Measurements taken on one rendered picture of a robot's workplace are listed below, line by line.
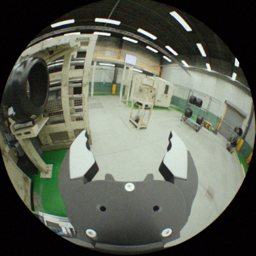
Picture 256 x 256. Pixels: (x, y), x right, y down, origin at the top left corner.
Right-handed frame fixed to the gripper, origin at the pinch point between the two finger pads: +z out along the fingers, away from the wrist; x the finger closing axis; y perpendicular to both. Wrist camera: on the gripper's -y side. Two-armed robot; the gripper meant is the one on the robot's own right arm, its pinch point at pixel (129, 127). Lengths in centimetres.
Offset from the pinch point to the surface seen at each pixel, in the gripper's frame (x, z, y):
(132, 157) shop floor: 10, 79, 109
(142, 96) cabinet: 78, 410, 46
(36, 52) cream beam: -99, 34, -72
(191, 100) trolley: 332, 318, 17
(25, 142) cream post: -116, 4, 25
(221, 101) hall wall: 941, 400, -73
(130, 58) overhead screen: 11, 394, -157
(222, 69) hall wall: 988, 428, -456
